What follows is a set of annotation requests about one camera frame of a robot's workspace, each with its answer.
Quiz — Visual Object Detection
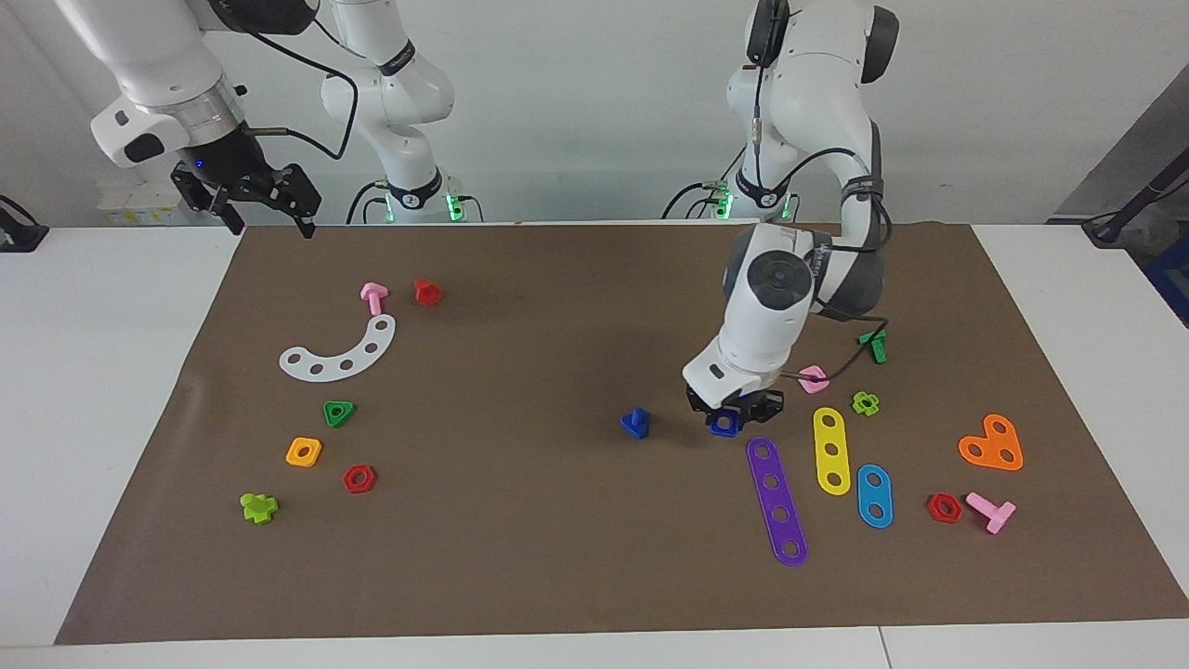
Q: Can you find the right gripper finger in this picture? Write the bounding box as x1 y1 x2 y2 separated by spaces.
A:
172 167 247 235
246 165 321 239

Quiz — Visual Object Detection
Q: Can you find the orange angled three-hole plate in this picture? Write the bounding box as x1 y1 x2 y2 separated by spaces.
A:
958 413 1025 472

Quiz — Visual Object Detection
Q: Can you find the purple four-hole strip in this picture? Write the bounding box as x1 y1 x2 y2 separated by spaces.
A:
746 437 809 568

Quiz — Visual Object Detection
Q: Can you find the white curved five-hole plate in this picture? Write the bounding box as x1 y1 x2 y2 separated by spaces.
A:
279 314 398 384

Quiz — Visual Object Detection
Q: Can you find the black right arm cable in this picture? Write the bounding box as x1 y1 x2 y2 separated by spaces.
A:
237 9 360 161

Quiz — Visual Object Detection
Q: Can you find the black base cable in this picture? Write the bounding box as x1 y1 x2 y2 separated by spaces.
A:
346 181 386 226
661 181 735 221

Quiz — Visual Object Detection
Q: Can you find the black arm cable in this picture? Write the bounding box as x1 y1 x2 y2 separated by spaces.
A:
237 9 360 161
748 37 895 384

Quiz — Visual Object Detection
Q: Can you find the blue two-hole strip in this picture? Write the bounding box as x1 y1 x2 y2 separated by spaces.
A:
856 464 895 530

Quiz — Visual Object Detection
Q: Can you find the brown table mat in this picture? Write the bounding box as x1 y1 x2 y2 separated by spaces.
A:
54 221 1189 645

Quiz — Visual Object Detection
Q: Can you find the black stand pole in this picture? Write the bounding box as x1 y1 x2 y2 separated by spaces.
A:
1082 167 1189 247

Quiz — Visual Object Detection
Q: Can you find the black clamp base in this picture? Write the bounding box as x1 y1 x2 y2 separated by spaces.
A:
0 195 49 254

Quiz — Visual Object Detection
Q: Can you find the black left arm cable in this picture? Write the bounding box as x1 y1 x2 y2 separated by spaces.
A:
748 37 895 384

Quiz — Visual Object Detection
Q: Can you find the blue object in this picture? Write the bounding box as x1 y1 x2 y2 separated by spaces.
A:
1144 232 1189 328

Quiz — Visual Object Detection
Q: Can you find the yellow three-hole strip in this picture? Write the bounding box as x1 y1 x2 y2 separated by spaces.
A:
813 407 852 496

